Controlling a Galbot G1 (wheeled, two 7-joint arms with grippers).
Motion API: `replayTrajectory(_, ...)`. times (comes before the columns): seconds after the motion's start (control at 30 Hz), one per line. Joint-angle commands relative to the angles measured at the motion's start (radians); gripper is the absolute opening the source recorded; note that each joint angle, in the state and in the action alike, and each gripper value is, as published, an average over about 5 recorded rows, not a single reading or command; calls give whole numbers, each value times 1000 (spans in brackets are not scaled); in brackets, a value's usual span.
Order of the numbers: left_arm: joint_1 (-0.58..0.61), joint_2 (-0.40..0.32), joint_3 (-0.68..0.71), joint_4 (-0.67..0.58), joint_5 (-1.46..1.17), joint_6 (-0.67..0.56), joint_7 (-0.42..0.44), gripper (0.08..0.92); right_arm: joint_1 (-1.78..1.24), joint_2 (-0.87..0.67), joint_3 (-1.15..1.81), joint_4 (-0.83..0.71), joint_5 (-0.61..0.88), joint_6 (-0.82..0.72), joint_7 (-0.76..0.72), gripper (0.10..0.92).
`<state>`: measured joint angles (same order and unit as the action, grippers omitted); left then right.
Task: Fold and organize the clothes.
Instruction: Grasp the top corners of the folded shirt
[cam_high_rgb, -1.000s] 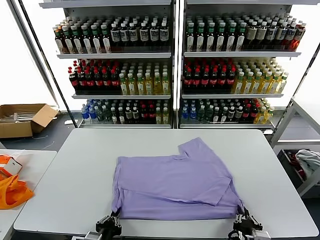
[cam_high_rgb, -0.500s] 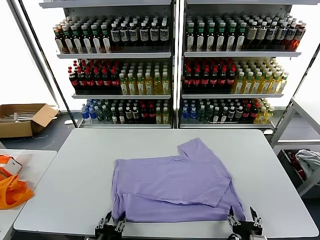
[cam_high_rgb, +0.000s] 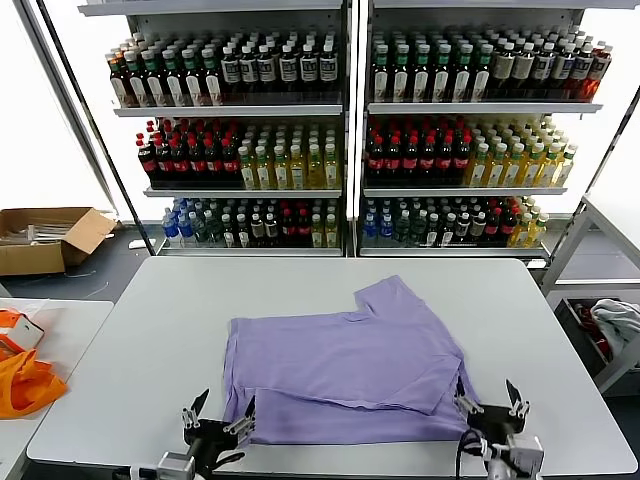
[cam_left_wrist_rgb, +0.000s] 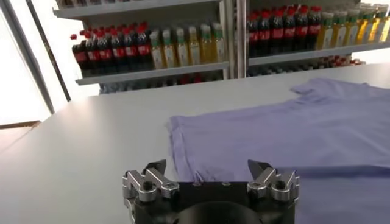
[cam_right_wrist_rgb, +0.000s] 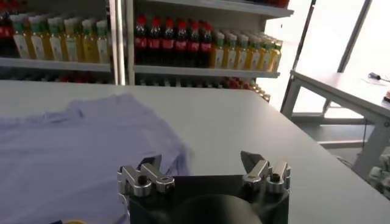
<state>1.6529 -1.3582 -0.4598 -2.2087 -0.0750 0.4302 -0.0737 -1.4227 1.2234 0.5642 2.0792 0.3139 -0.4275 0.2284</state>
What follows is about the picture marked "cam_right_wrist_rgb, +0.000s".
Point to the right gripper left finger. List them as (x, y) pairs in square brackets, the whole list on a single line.
[(143, 181)]

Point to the grey metal frame table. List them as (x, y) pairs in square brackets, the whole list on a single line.
[(335, 88)]

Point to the red cap cola bottle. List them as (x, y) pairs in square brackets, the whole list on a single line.
[(182, 45), (141, 42), (5, 33), (168, 44), (194, 46), (155, 44), (206, 47)]

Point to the purple t-shirt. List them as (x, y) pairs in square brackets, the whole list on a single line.
[(76, 158)]

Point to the black slanted pole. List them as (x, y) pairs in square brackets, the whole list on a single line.
[(304, 33)]

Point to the white crumpled cloth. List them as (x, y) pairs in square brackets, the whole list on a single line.
[(381, 176)]

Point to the yellow juice bottle green label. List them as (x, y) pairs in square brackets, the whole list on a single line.
[(71, 48), (217, 54), (265, 59), (55, 48), (253, 58), (22, 45), (230, 56), (242, 57), (275, 59), (38, 47), (89, 48), (103, 48)]

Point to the grey window post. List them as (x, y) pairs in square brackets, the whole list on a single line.
[(355, 33)]

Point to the grey shelf unit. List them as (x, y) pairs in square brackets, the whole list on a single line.
[(61, 65), (198, 72)]

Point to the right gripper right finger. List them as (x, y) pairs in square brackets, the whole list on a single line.
[(265, 176)]

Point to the small brown object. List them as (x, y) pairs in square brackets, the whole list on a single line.
[(387, 96)]

